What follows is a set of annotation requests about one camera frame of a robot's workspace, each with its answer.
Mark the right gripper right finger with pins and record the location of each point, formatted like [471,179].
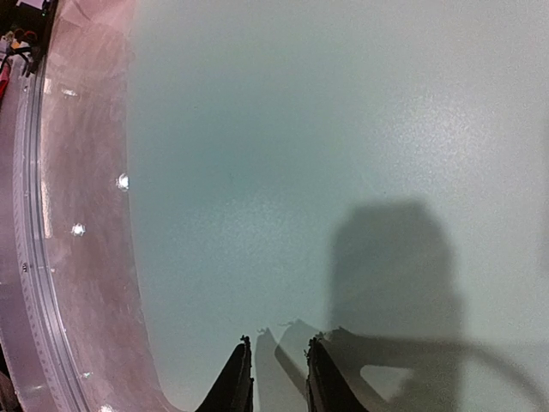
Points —
[326,389]

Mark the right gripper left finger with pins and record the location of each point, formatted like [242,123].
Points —
[232,391]

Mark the aluminium front rail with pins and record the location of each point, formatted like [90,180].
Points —
[34,340]

